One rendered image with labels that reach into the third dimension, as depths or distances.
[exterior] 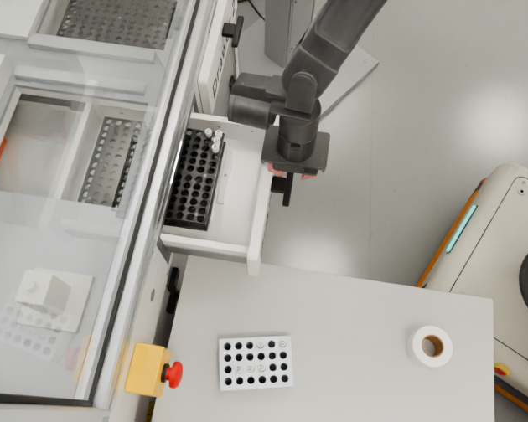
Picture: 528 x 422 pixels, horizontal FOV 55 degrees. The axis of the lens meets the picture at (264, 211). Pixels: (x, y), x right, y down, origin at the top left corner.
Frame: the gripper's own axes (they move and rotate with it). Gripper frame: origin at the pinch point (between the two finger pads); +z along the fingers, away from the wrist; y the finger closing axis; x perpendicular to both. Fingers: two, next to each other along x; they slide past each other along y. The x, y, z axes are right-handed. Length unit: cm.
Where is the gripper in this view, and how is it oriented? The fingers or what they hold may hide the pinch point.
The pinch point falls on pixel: (292, 172)
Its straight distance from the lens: 87.1
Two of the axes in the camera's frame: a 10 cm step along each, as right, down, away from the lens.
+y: -9.9, -1.5, 0.6
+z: 0.0, 3.8, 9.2
